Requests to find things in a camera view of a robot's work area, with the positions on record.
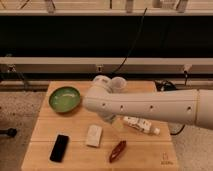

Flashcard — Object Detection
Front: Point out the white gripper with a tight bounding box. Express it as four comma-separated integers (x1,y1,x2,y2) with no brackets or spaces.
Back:
100,113,124,132

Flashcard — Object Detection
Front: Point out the white sponge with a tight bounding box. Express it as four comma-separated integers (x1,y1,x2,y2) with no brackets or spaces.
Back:
86,125,102,147

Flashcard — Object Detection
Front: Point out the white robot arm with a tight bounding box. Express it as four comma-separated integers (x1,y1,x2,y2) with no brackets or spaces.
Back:
83,75,213,130

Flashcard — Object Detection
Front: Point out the green ceramic bowl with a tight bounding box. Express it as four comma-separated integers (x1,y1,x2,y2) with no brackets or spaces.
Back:
49,86,81,113

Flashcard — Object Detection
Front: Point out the brown wooden boat-shaped object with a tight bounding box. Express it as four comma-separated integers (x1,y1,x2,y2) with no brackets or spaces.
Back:
109,140,127,163

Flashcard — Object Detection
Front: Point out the translucent plastic cup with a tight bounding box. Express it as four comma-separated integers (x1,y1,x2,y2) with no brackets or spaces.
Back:
111,77,127,93

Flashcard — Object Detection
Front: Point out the white plastic bottle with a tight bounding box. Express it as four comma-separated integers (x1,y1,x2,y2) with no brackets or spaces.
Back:
123,116,160,135

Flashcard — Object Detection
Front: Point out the blue power adapter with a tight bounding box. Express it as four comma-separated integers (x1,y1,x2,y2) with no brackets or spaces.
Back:
156,81,176,91

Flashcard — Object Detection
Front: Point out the black rectangular block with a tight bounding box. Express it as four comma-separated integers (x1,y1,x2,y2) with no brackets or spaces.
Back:
50,135,69,162

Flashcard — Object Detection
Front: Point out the black knob at left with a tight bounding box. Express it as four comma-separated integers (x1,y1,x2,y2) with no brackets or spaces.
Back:
0,128,17,137

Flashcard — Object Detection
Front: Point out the black floor cable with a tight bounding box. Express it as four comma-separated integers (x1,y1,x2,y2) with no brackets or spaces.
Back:
169,123,186,136

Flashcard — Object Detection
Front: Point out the black hanging cable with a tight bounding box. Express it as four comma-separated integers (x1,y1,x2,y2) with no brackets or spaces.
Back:
111,7,148,75

